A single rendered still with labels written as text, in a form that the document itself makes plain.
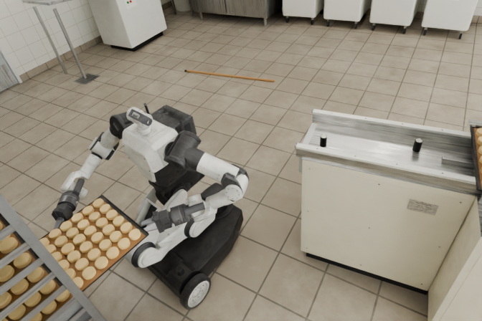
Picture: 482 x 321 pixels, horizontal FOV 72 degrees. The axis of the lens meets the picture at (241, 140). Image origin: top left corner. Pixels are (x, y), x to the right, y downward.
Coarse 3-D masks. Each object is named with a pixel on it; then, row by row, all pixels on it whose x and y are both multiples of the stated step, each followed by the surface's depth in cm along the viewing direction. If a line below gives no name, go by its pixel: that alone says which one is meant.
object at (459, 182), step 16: (304, 144) 152; (320, 160) 151; (336, 160) 147; (352, 160) 143; (368, 160) 140; (384, 160) 139; (400, 176) 138; (416, 176) 134; (432, 176) 131; (448, 176) 129; (464, 176) 128; (480, 192) 127
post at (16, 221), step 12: (0, 204) 92; (12, 216) 95; (24, 228) 99; (24, 240) 101; (36, 240) 104; (36, 252) 105; (48, 252) 108; (48, 264) 110; (60, 276) 115; (72, 288) 121; (84, 300) 128; (96, 312) 135
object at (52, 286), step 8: (48, 288) 121; (56, 288) 123; (32, 296) 120; (40, 296) 121; (48, 296) 121; (24, 304) 120; (32, 304) 118; (16, 312) 115; (24, 312) 117; (8, 320) 116; (16, 320) 115
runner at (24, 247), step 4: (24, 244) 104; (16, 248) 103; (20, 248) 104; (24, 248) 105; (28, 248) 106; (12, 252) 102; (16, 252) 103; (20, 252) 104; (8, 256) 102; (12, 256) 103; (16, 256) 104; (0, 260) 100; (4, 260) 101; (8, 260) 102; (12, 260) 103; (0, 264) 101; (4, 264) 102; (0, 268) 101
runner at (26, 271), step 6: (30, 264) 108; (36, 264) 110; (24, 270) 107; (30, 270) 109; (18, 276) 106; (24, 276) 108; (6, 282) 104; (12, 282) 106; (0, 288) 103; (6, 288) 105; (0, 294) 104
